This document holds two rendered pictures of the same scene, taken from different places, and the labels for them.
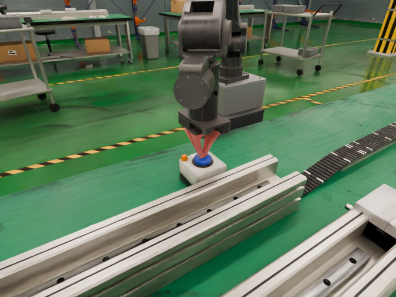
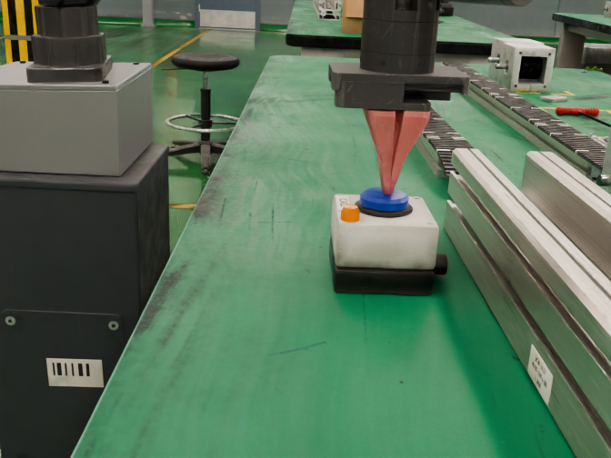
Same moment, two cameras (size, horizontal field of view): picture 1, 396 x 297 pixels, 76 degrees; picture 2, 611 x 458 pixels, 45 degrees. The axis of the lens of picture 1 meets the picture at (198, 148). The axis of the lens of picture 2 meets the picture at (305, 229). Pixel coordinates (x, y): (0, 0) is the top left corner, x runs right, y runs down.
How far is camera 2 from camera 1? 0.59 m
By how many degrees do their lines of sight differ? 55
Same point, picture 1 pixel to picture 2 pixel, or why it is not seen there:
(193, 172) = (419, 225)
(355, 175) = not seen: hidden behind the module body
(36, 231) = not seen: outside the picture
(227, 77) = (84, 65)
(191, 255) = not seen: outside the picture
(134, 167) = (189, 333)
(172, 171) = (286, 291)
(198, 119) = (424, 68)
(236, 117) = (148, 172)
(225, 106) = (121, 146)
